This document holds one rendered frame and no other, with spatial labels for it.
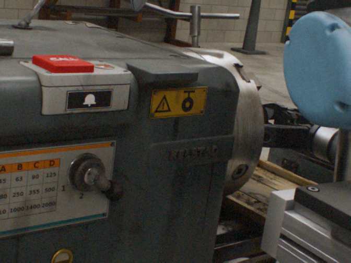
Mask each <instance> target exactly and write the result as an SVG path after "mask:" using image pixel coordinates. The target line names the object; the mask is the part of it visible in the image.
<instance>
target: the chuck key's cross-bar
mask: <svg viewBox="0 0 351 263"><path fill-rule="evenodd" d="M120 1H123V2H126V3H129V4H131V0H120ZM142 8H145V9H148V10H151V11H154V12H157V13H160V14H163V15H166V16H169V17H173V18H192V13H184V12H175V11H171V10H168V9H165V8H162V7H158V6H155V5H152V4H149V3H145V5H144V6H143V7H142ZM239 18H240V15H239V14H219V13H201V19H231V20H238V19H239Z"/></svg>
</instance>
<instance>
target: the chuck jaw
mask: <svg viewBox="0 0 351 263"><path fill-rule="evenodd" d="M234 68H235V69H236V70H237V72H238V73H239V75H240V77H241V78H242V80H245V81H246V83H248V82H249V80H253V81H254V83H255V85H256V87H257V90H258V91H259V90H260V88H261V87H262V85H261V84H260V82H259V81H258V79H257V78H256V76H255V75H254V73H246V72H245V71H244V69H243V68H238V67H237V66H234Z"/></svg>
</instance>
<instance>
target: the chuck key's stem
mask: <svg viewBox="0 0 351 263"><path fill-rule="evenodd" d="M190 12H191V13H192V18H190V37H191V38H192V47H193V48H198V38H199V37H200V35H201V6H200V5H191V6H190Z"/></svg>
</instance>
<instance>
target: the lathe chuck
mask: <svg viewBox="0 0 351 263"><path fill-rule="evenodd" d="M182 48H184V49H188V50H191V51H193V52H195V53H196V54H198V55H199V56H201V57H202V58H203V59H204V60H206V61H208V62H211V63H214V64H217V65H220V66H223V67H225V68H227V69H228V70H229V71H230V72H231V73H232V74H233V75H234V77H235V78H236V80H237V83H238V85H239V89H240V93H239V99H238V105H237V112H236V118H235V124H234V128H233V135H234V137H235V141H234V145H233V151H232V157H231V159H230V160H228V167H227V173H226V179H225V186H224V192H223V196H228V195H230V194H233V193H234V192H236V191H238V190H239V189H240V188H241V187H242V186H243V185H244V184H245V183H246V182H247V181H248V180H249V178H250V177H251V176H252V174H253V172H254V170H255V168H256V166H257V164H258V162H259V159H260V156H261V152H262V147H263V140H264V115H263V108H262V103H261V99H260V95H259V92H258V90H257V87H256V85H255V83H254V81H253V80H249V82H248V83H246V81H245V80H242V78H241V77H240V75H239V73H238V72H237V70H236V69H235V68H234V66H237V67H238V68H242V67H243V65H242V63H241V62H240V61H239V60H237V59H236V58H235V57H234V56H233V55H231V54H229V53H228V52H226V51H223V50H221V49H216V48H211V47H199V48H193V47H182ZM241 165H246V170H245V172H244V173H243V174H242V175H241V176H239V177H237V178H234V177H233V173H234V171H235V170H236V169H237V168H238V167H239V166H241Z"/></svg>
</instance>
